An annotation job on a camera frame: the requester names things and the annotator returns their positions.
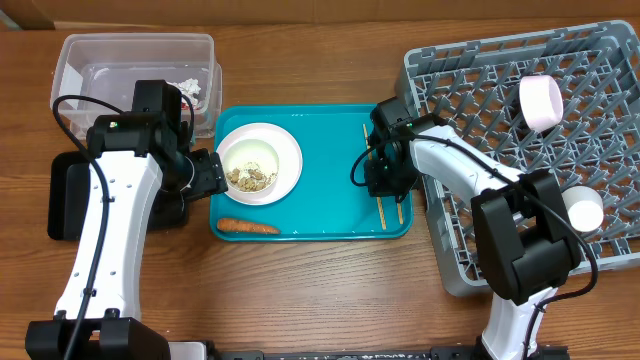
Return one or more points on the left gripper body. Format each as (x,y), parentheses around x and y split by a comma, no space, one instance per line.
(208,176)

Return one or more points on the small white food bowl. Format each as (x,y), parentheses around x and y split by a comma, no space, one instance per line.
(248,150)

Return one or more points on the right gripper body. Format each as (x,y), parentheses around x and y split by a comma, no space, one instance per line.
(386,177)

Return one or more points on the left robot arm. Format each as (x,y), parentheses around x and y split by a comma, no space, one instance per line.
(135,170)

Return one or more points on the black tray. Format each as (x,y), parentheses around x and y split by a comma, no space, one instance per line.
(69,195)

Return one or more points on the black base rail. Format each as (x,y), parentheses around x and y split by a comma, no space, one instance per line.
(350,355)

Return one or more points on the white plate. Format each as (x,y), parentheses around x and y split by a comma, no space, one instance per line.
(290,161)

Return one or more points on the clear plastic bin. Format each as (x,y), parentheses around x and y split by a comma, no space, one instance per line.
(106,66)

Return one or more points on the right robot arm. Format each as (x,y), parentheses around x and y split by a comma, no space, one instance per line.
(525,245)

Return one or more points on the white cup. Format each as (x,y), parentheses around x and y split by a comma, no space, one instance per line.
(584,207)

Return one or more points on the food scraps and rice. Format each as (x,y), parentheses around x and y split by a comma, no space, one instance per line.
(252,177)

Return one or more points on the orange carrot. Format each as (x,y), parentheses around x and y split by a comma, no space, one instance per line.
(232,225)

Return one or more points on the grey dish rack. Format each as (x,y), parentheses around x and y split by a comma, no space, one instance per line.
(474,86)

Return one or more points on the teal serving tray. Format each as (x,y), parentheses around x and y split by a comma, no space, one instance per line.
(324,205)

